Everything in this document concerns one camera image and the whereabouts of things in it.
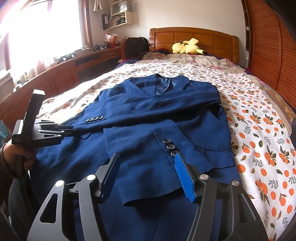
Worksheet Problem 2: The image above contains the navy blue suit jacket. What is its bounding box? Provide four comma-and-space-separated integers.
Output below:
31, 74, 239, 240

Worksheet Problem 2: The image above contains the person left hand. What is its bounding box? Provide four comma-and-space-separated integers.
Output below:
1, 140, 38, 179

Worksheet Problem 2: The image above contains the wooden desk cabinet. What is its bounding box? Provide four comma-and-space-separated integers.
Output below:
1, 47, 121, 133

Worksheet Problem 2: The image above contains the orange print bed sheet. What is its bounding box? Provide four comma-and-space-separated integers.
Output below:
38, 60, 295, 240

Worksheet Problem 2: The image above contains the orange white paper bag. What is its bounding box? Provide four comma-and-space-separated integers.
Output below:
104, 33, 118, 48

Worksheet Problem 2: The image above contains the floral quilt blanket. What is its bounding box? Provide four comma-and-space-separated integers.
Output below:
142, 52, 295, 122

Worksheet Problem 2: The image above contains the yellow pikachu plush toy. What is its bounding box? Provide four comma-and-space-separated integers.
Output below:
172, 38, 208, 55

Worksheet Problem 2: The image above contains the wooden bed headboard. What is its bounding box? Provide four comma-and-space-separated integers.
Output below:
148, 27, 240, 64

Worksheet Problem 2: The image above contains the wooden louvered wardrobe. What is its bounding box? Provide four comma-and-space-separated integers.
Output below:
242, 1, 295, 108

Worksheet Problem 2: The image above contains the window with wooden frame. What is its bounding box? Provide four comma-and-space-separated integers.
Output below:
1, 1, 92, 78

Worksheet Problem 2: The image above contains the white wall shelf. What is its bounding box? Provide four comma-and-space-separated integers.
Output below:
93, 0, 133, 30

